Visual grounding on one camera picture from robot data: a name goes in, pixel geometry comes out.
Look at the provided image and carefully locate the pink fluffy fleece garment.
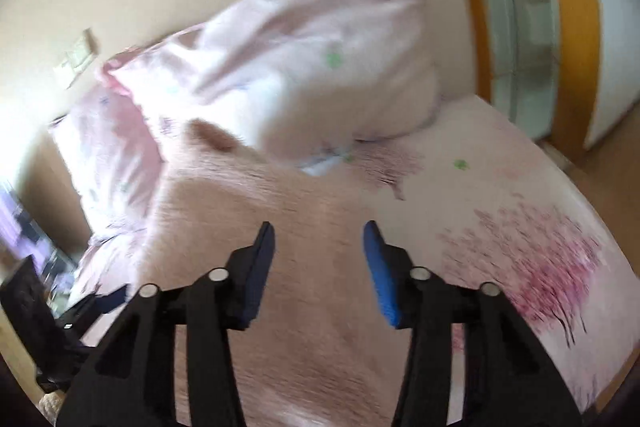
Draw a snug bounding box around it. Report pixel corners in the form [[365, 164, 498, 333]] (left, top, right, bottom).
[[131, 120, 409, 426]]

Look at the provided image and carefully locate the dark framed mirror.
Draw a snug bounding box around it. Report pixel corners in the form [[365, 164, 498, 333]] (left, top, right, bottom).
[[1, 185, 76, 294]]

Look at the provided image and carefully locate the pink floral bed sheet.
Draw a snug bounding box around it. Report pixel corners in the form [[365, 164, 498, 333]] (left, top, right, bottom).
[[64, 93, 632, 427]]

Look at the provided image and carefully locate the pink floral pillow far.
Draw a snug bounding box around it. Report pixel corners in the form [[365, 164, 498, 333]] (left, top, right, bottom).
[[49, 83, 166, 253]]

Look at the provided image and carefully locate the pink floral pillow near window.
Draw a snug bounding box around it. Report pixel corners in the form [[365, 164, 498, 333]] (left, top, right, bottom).
[[102, 0, 440, 165]]

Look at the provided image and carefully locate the white wall switch panel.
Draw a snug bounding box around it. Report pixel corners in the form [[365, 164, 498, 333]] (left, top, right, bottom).
[[61, 28, 99, 72]]

